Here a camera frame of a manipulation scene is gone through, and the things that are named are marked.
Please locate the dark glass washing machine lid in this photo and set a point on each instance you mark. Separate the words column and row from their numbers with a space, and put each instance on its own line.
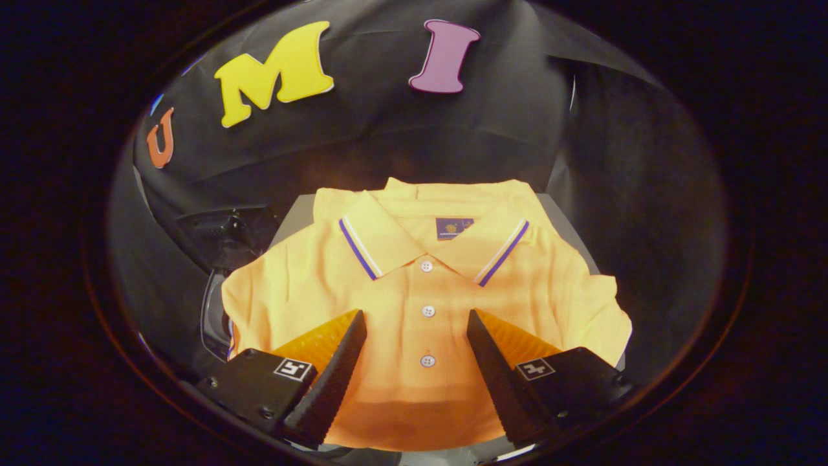
column 226, row 236

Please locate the orange polo shirt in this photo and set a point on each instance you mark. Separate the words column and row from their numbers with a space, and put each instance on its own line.
column 414, row 291

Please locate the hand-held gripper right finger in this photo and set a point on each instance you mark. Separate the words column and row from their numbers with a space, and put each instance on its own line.
column 498, row 382

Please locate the small white cabinet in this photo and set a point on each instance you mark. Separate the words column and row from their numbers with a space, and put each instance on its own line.
column 294, row 217

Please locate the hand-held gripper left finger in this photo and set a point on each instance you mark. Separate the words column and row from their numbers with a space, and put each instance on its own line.
column 326, row 388

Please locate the black backdrop cloth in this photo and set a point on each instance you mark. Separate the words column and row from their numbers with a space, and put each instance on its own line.
column 388, row 129

